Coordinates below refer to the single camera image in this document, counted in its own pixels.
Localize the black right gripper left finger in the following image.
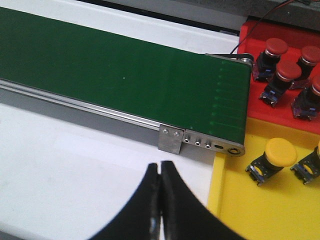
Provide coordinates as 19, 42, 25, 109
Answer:
91, 163, 161, 240

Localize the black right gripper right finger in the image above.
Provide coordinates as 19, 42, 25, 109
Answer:
160, 160, 243, 240

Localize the yellow mushroom push button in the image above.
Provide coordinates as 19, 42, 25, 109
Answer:
290, 142, 320, 185
245, 137, 298, 186

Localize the red mushroom push button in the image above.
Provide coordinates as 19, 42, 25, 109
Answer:
252, 37, 289, 82
259, 60, 302, 108
291, 74, 320, 121
289, 45, 320, 90

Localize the yellow plastic tray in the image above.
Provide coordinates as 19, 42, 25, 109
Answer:
207, 118, 320, 240

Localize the green conveyor belt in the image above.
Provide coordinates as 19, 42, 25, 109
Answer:
0, 8, 251, 144

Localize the red plastic tray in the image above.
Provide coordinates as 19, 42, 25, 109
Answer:
236, 16, 320, 133

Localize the silver conveyor drive pulley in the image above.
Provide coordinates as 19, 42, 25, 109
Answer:
205, 53, 255, 68

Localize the grey stone counter ledge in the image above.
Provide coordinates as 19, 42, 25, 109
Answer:
103, 0, 320, 31

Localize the metal conveyor support bracket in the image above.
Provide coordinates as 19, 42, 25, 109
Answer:
158, 124, 245, 157

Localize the aluminium conveyor side rail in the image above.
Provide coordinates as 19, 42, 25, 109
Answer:
0, 78, 161, 130

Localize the red and black wire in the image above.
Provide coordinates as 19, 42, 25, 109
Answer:
229, 0, 320, 55

